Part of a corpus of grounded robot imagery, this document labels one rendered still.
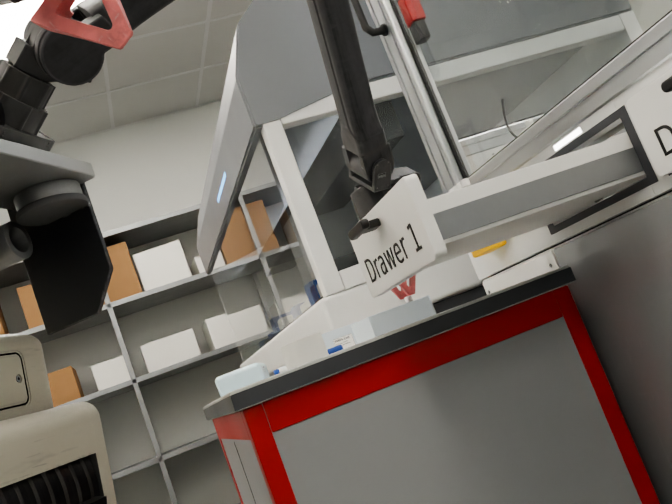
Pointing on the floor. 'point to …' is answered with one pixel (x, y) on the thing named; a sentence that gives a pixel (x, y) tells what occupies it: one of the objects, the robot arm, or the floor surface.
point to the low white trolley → (443, 414)
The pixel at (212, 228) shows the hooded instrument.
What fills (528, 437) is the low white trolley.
